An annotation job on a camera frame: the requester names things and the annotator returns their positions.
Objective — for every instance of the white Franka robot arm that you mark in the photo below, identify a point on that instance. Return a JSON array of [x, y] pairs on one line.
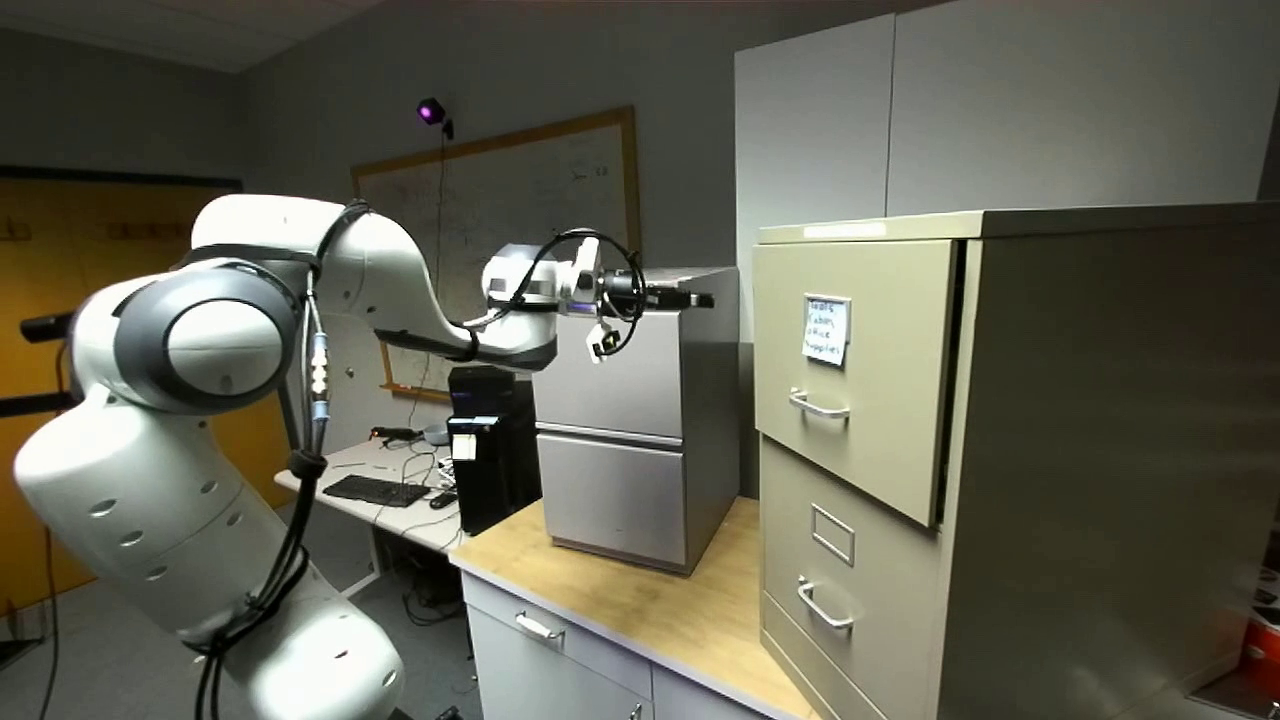
[[201, 344]]

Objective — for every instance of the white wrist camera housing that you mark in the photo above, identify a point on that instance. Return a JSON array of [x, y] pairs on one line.
[[584, 273]]

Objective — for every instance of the red container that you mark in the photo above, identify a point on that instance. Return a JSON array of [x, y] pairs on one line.
[[1261, 652]]

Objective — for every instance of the beige labelled filing drawer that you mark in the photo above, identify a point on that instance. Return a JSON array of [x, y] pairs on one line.
[[882, 440]]

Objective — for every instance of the tall white storage cabinet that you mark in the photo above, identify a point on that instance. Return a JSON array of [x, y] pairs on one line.
[[1000, 120]]

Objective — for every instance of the yellow wooden door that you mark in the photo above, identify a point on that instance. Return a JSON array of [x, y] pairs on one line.
[[43, 254]]

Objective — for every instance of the wood framed whiteboard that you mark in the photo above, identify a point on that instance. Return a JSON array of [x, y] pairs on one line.
[[454, 185]]

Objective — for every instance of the white paper drawer label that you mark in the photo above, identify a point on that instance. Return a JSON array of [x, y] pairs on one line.
[[827, 330]]

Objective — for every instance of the black keyboard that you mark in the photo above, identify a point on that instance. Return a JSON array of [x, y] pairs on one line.
[[376, 488]]

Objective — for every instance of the white office desk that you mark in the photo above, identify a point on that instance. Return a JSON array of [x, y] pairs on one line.
[[335, 466]]

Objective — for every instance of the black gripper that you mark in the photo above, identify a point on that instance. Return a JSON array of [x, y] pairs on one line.
[[620, 292]]

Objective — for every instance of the beige unlabelled filing drawer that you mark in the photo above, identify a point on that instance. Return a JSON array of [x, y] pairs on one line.
[[867, 575]]

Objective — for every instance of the black computer tower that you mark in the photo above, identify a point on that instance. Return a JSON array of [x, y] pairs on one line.
[[502, 455]]

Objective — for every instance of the gray metal lateral cabinet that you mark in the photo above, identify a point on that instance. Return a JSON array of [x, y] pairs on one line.
[[612, 494]]

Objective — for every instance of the camera with purple light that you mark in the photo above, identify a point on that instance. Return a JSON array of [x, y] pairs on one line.
[[432, 114]]

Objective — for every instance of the white base drawer cabinet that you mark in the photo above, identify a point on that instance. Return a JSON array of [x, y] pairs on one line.
[[535, 666]]

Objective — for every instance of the black computer mouse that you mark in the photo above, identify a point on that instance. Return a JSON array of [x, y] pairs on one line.
[[441, 496]]

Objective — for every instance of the beige metal filing cabinet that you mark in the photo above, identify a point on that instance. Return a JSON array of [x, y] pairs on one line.
[[1107, 466]]

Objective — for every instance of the small black desk device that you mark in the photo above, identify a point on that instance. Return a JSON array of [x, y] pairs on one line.
[[400, 434]]

